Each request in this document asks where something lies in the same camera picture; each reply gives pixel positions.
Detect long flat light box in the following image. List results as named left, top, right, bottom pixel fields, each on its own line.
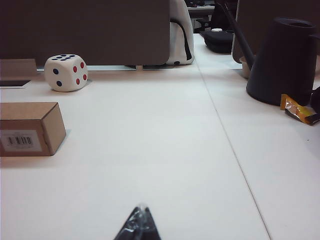
left=0, top=58, right=38, bottom=79

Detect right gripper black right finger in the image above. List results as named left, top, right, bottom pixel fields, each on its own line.
left=141, top=203, right=162, bottom=240

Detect wide grey-brown desk partition panel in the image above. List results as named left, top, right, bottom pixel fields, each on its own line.
left=0, top=0, right=174, bottom=72

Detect small white paper bowl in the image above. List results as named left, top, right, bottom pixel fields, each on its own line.
left=238, top=56, right=252, bottom=80

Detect white dice with coloured dots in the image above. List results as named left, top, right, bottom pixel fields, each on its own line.
left=44, top=53, right=89, bottom=93

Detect white plush with black stripe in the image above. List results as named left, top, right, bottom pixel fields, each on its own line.
left=166, top=0, right=195, bottom=66

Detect brown cardboard box with barcode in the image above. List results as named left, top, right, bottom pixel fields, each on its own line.
left=0, top=101, right=67, bottom=158

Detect black oval zip case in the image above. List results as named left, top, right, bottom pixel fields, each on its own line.
left=199, top=29, right=235, bottom=54

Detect narrow grey-brown desk partition panel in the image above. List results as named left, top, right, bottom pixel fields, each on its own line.
left=232, top=0, right=320, bottom=64

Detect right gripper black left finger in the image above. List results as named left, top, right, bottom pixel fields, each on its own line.
left=113, top=203, right=144, bottom=240

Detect dark grey watering can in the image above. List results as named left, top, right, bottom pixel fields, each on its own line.
left=216, top=0, right=320, bottom=107

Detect black flat device white edge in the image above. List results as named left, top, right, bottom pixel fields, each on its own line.
left=0, top=79, right=31, bottom=90

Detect yellow snack wrapper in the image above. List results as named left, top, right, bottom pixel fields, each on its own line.
left=279, top=93, right=319, bottom=126

